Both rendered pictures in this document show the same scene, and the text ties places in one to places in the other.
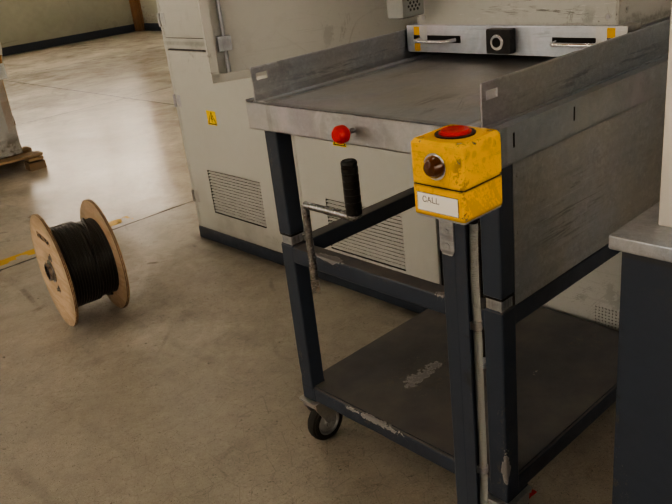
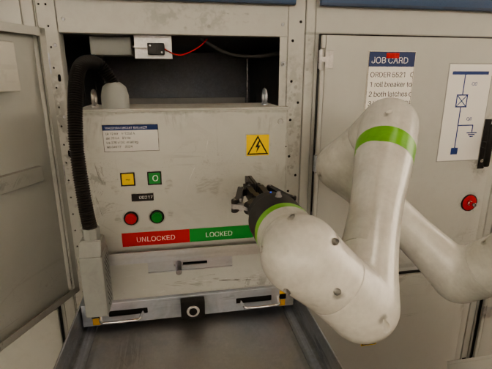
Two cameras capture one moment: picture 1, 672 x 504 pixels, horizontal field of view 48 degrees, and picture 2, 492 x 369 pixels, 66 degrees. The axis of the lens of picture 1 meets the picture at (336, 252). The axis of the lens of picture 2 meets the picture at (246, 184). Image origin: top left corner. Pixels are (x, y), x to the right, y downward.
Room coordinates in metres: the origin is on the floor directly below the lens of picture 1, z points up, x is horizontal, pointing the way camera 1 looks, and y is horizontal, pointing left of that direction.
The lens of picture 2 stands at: (1.05, 0.27, 1.46)
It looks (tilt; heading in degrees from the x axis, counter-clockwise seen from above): 16 degrees down; 300
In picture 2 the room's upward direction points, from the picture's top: straight up
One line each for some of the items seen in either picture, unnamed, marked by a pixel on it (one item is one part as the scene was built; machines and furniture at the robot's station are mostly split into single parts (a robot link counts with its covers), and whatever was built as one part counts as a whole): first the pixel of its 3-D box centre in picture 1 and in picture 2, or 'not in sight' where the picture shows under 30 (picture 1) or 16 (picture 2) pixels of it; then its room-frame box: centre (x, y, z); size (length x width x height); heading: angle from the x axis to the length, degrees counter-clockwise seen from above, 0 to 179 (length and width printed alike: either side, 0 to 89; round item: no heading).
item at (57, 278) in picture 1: (79, 262); not in sight; (2.42, 0.88, 0.20); 0.40 x 0.22 x 0.40; 33
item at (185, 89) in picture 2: not in sight; (182, 152); (2.00, -0.87, 1.18); 0.78 x 0.69 x 0.79; 131
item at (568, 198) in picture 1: (477, 251); not in sight; (1.52, -0.31, 0.46); 0.64 x 0.58 x 0.66; 131
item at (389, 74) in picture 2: not in sight; (389, 88); (1.27, -0.95, 1.43); 0.15 x 0.01 x 0.21; 41
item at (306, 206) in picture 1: (331, 231); not in sight; (1.34, 0.00, 0.62); 0.17 x 0.03 x 0.30; 40
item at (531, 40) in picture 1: (510, 38); (192, 300); (1.62, -0.42, 0.90); 0.54 x 0.05 x 0.06; 41
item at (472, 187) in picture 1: (456, 172); not in sight; (0.89, -0.16, 0.85); 0.08 x 0.08 x 0.10; 41
